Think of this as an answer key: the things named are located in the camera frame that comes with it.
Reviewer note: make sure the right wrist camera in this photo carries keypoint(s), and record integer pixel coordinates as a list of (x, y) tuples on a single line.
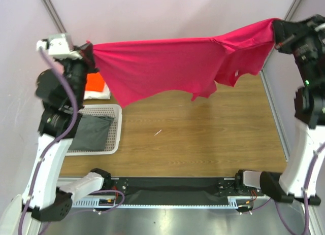
[(320, 27)]

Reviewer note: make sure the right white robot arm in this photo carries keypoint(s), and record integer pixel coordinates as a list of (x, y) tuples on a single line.
[(298, 181)]

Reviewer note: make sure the orange folded t shirt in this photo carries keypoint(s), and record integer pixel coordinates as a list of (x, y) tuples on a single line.
[(95, 82)]

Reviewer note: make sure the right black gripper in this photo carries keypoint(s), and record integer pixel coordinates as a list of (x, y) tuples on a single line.
[(284, 35)]

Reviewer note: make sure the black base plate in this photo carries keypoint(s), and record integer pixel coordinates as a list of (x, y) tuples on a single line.
[(207, 188)]

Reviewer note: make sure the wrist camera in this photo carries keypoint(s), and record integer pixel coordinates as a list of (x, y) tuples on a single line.
[(320, 27), (59, 46)]

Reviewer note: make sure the white cable duct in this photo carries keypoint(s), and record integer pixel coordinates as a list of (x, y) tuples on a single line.
[(102, 204)]

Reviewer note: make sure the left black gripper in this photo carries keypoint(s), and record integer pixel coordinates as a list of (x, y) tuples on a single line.
[(85, 52)]

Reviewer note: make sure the white plastic basket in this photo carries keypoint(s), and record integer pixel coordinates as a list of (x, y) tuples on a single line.
[(114, 131)]

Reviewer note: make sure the white folded t shirt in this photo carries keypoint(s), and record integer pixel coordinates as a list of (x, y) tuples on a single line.
[(105, 94)]

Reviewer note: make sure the grey t shirt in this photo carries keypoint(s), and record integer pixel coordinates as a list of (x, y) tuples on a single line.
[(92, 133)]

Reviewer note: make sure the pink t shirt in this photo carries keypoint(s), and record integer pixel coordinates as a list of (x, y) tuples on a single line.
[(135, 70)]

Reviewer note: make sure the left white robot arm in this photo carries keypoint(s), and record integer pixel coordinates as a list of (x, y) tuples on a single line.
[(61, 89)]

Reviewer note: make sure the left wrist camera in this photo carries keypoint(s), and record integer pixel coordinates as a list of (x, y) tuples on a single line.
[(59, 46)]

